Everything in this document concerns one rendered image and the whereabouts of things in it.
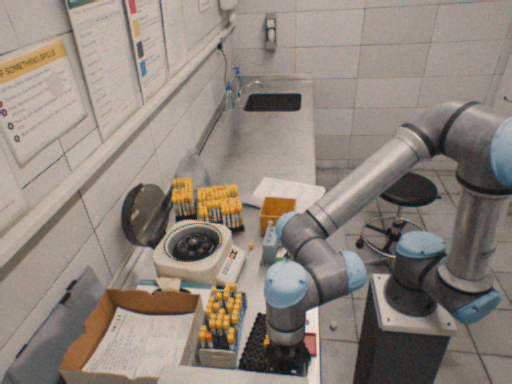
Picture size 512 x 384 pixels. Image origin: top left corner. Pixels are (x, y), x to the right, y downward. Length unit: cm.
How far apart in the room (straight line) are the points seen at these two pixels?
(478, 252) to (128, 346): 89
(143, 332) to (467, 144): 92
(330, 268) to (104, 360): 68
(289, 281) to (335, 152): 299
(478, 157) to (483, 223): 16
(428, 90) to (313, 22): 111
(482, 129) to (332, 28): 252
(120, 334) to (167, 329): 13
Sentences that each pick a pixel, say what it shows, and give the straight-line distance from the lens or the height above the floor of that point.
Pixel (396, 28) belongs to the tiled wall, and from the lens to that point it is 327.
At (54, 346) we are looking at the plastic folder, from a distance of 111.
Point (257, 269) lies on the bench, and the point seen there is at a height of 87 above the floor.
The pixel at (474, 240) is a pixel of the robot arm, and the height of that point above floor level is 128.
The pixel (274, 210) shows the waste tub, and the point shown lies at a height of 91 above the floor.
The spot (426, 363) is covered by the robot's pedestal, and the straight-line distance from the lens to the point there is 136.
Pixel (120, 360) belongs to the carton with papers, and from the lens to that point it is 111.
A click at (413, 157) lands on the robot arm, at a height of 144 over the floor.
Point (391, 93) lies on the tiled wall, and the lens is 341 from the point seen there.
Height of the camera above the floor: 181
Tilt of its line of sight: 34 degrees down
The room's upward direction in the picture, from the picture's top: 3 degrees counter-clockwise
